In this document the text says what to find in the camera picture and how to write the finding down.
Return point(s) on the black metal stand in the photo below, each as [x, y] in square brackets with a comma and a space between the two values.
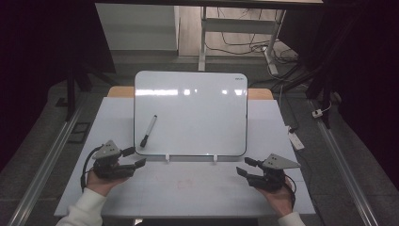
[320, 88]
[71, 94]

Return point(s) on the aluminium rail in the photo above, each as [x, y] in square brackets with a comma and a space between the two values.
[342, 163]
[47, 163]

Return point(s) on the person's left hand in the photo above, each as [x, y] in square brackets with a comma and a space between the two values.
[102, 185]

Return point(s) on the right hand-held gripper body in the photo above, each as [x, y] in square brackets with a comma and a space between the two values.
[269, 177]

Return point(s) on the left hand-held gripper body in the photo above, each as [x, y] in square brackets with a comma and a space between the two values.
[108, 164]

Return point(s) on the person's right hand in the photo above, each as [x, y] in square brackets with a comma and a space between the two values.
[279, 199]

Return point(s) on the white whiteboard stand clip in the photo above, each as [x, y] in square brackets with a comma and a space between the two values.
[167, 158]
[215, 158]

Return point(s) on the small white adapter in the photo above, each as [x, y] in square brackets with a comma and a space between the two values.
[317, 113]

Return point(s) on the white whiteboard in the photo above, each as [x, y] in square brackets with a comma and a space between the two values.
[194, 116]

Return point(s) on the white marker with black cap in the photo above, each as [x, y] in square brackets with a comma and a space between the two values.
[149, 130]

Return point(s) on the white power strip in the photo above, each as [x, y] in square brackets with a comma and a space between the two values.
[295, 139]

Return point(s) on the white desk frame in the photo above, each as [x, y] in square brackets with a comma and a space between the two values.
[238, 25]

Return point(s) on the black flat frame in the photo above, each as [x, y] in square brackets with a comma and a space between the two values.
[72, 133]

